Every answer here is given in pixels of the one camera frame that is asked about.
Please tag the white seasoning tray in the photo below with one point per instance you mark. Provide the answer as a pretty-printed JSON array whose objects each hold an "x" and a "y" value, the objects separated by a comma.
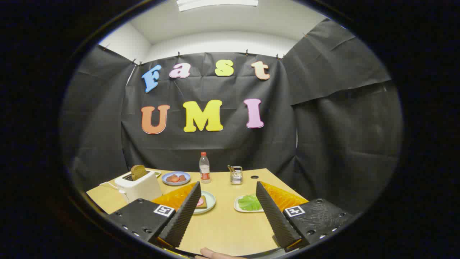
[{"x": 157, "y": 173}]

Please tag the toasted bread slice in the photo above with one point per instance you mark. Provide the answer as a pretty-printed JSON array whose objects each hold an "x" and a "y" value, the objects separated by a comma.
[{"x": 203, "y": 204}]

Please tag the black backdrop cloth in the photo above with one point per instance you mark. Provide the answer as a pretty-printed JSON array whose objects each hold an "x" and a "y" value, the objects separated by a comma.
[{"x": 215, "y": 147}]

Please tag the pink tomato slice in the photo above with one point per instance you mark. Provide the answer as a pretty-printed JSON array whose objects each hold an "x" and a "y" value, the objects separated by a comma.
[{"x": 199, "y": 201}]

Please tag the green lettuce leaf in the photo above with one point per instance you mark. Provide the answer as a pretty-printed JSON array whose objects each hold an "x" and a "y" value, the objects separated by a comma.
[{"x": 249, "y": 203}]

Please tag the pale green round plate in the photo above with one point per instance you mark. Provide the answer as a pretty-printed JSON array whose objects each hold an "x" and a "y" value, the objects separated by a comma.
[{"x": 211, "y": 202}]

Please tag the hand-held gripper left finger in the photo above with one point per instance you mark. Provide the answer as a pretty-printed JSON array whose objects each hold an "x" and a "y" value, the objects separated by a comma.
[{"x": 183, "y": 216}]

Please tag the brown bread slice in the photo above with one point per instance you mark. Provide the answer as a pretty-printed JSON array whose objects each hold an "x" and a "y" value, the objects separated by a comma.
[{"x": 138, "y": 172}]

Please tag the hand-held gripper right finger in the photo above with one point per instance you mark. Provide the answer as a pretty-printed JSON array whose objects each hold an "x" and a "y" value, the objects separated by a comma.
[{"x": 275, "y": 216}]

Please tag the white square plate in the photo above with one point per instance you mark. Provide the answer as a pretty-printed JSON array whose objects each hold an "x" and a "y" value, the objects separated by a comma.
[{"x": 237, "y": 207}]

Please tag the white toaster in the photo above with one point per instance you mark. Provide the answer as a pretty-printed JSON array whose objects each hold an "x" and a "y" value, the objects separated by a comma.
[{"x": 140, "y": 187}]

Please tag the blue plate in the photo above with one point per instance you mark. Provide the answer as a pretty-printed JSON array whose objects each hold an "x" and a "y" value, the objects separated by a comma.
[{"x": 169, "y": 182}]

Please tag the red tomato slice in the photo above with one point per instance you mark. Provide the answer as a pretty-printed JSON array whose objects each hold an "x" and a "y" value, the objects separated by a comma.
[{"x": 175, "y": 178}]

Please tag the clear plastic water bottle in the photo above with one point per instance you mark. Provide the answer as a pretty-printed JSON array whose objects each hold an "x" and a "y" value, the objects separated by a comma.
[{"x": 204, "y": 169}]

